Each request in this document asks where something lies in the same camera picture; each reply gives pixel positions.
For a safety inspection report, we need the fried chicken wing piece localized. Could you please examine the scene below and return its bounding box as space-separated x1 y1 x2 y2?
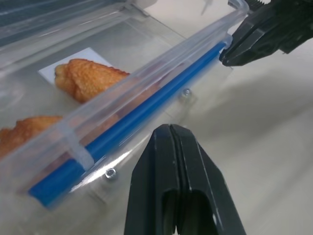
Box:
54 58 134 105
0 115 65 162

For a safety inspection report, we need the white square label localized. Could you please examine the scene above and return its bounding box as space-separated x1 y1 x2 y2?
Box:
38 47 113 87

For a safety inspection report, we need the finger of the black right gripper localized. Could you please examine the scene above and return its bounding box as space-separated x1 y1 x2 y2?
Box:
245 0 270 11
221 0 313 68

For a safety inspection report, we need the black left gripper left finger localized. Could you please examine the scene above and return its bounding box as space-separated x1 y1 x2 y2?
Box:
124 124 183 235

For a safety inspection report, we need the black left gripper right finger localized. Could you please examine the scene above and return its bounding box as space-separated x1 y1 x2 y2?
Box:
170 124 248 235

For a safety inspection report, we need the clear plastic food container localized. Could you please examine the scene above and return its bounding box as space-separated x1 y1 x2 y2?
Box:
0 0 250 214

